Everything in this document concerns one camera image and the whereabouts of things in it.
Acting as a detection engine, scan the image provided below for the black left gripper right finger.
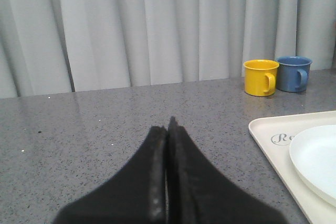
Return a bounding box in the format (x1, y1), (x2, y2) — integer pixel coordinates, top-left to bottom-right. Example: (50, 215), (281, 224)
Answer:
(167, 117), (287, 223)

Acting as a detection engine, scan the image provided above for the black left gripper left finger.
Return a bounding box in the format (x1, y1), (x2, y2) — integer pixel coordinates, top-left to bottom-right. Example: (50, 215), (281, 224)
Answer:
(53, 126), (167, 223)

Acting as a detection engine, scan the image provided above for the white round plate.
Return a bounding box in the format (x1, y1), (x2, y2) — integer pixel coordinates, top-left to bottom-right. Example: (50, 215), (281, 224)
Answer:
(289, 125), (335, 206)

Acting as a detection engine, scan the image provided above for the beige rabbit serving tray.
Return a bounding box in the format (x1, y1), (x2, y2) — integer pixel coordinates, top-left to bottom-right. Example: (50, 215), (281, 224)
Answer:
(248, 111), (335, 223)

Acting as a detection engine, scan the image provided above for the yellow enamel mug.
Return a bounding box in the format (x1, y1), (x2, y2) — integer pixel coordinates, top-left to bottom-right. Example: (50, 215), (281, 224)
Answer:
(244, 59), (279, 97)

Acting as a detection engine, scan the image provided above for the blue enamel mug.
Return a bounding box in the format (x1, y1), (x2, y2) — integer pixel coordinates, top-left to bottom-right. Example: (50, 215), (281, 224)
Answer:
(276, 56), (312, 93)

